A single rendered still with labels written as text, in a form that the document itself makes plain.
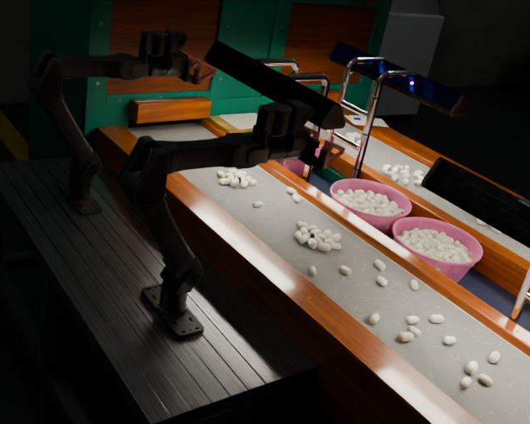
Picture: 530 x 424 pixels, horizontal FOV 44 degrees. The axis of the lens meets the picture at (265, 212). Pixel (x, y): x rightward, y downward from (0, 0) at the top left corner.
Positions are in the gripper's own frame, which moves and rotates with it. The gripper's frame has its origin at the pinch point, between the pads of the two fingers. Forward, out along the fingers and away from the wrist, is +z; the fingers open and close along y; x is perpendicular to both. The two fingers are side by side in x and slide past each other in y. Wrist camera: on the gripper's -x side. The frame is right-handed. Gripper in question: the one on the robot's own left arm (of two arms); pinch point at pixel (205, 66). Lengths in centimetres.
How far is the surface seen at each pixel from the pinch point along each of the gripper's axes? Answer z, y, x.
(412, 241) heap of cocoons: 40, -64, 33
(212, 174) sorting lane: 3.3, -7.8, 33.2
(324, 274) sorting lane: 1, -69, 33
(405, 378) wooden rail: -11, -109, 31
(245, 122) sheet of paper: 36, 23, 29
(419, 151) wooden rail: 95, -14, 30
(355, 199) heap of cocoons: 41, -36, 33
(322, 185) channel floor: 47, -14, 39
